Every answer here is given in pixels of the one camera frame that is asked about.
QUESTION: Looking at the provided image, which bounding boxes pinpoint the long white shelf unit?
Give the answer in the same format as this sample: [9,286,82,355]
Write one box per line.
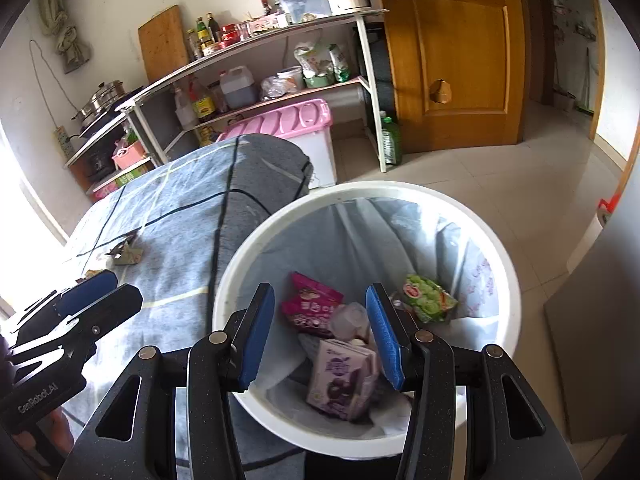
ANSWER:
[115,7,392,174]

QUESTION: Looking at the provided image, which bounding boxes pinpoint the small white shelf unit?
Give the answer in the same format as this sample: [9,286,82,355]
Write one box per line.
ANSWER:
[64,105,167,197]

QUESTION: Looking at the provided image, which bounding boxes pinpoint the person's left hand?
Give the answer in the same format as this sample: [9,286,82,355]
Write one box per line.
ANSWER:
[10,405,77,469]

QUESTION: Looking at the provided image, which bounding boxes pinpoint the wooden door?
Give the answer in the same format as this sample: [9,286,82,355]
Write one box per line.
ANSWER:
[372,0,527,156]

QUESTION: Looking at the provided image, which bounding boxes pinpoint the grey plastic jug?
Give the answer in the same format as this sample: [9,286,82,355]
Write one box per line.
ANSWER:
[220,66,260,109]

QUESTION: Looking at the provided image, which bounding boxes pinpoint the green cardboard box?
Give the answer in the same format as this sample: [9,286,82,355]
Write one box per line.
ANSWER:
[112,160,156,189]

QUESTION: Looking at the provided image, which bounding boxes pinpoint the dark wall cable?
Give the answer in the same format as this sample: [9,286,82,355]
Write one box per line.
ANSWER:
[29,40,64,134]

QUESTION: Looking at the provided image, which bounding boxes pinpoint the magenta snack packet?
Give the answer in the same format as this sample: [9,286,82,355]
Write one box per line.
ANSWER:
[281,272,346,339]

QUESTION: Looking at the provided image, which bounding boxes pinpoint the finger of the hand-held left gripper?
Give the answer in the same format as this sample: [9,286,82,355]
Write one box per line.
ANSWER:
[11,283,144,367]
[9,268,119,332]

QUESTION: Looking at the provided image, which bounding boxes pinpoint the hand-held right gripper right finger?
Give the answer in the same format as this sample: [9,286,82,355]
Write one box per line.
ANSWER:
[364,282,584,480]

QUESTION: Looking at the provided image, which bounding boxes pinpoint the steel cooking pot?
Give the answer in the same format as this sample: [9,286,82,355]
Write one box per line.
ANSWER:
[75,80,126,126]

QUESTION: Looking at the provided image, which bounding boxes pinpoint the crumpled clear plastic bag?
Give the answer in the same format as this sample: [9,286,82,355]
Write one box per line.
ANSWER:
[260,76,294,101]

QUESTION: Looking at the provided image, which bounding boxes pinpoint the white plastic bottle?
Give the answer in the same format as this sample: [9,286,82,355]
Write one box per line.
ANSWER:
[172,85,199,129]

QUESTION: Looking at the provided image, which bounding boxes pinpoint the pink lid storage box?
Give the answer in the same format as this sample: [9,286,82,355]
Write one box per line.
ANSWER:
[216,99,339,189]

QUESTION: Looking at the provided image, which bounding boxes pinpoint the white plastic jar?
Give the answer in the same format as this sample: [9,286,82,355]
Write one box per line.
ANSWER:
[277,66,305,92]

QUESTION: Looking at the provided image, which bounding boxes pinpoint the pink plastic basket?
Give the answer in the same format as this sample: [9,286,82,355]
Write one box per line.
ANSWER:
[111,140,147,171]

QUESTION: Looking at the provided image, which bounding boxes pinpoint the purple milk carton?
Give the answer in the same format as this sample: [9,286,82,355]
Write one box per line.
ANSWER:
[306,337,381,422]

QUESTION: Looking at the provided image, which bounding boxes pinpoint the green and white food bag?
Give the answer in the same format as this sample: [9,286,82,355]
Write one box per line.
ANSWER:
[294,42,351,84]

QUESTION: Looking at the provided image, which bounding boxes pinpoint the translucent bin liner bag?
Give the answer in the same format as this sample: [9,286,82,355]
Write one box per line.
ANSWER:
[235,197,501,441]

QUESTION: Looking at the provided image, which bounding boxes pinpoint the wooden cutting board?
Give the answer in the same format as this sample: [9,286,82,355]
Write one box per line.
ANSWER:
[137,5,190,84]

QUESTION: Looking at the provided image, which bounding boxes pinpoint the clear plastic storage box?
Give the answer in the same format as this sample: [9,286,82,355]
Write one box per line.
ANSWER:
[275,0,334,24]

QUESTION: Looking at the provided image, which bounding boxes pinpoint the yellow label oil bottle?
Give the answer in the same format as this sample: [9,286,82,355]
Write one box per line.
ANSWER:
[189,77,217,122]

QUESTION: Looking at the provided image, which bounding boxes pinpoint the crumpled brown leaf wrapper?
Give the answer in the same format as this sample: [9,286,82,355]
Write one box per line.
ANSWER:
[105,237,144,266]

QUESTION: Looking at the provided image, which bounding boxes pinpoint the clear plastic cup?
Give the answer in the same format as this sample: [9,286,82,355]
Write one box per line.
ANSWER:
[330,302,374,344]

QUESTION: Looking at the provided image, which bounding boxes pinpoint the green plastic bottle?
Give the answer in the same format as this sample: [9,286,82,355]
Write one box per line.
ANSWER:
[380,111,404,166]

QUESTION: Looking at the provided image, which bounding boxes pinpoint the grey flat panel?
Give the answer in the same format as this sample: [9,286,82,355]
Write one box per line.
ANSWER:
[544,199,640,444]

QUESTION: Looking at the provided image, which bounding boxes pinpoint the grey checked blanket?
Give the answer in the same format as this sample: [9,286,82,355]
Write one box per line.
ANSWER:
[30,132,314,480]

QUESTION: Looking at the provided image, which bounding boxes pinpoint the pink cardboard box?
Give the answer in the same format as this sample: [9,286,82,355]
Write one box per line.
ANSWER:
[92,177,126,201]

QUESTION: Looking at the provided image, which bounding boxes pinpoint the black induction cooker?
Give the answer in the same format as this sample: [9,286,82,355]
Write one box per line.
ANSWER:
[77,110,132,139]

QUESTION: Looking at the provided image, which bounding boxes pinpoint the window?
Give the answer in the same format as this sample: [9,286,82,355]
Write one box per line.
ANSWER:
[0,125,67,321]

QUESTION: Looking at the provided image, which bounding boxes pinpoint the hanging grey rag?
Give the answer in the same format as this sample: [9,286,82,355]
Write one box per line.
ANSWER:
[39,0,94,74]

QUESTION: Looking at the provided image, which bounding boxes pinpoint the black rice cooker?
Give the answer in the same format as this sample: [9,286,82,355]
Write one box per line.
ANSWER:
[85,147,119,179]

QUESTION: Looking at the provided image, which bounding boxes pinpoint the green snack packet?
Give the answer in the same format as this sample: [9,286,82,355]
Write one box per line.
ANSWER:
[400,274,459,324]

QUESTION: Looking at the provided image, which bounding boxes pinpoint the white round trash bin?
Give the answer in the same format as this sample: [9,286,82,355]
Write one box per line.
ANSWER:
[212,180,524,461]

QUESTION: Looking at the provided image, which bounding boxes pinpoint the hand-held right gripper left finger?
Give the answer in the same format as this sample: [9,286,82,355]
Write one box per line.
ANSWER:
[70,282,277,480]

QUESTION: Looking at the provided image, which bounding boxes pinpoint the white power strip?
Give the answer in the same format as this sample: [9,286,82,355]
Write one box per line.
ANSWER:
[54,127,74,159]

